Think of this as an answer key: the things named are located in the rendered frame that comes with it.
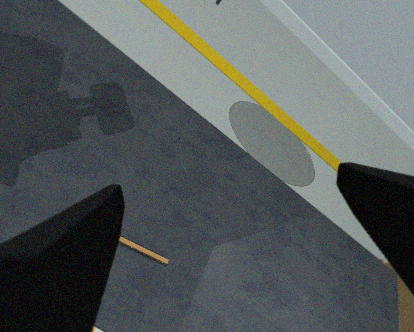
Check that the brown thin rod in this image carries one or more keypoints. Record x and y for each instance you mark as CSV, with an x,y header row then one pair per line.
x,y
143,250

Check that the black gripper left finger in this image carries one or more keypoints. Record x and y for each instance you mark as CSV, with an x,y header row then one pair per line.
x,y
53,276

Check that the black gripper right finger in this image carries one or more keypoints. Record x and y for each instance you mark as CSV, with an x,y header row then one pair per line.
x,y
383,203

